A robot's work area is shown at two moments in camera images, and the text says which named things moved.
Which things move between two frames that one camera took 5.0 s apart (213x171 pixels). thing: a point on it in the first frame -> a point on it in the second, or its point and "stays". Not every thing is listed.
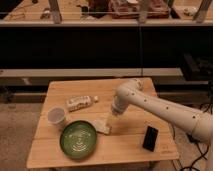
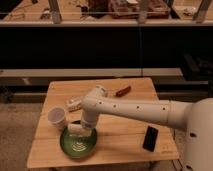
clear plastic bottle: (79, 102) stays
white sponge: (103, 125) -> (78, 129)
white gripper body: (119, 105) -> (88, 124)
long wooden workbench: (111, 11) stays
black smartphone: (150, 138) stays
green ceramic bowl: (78, 139) stays
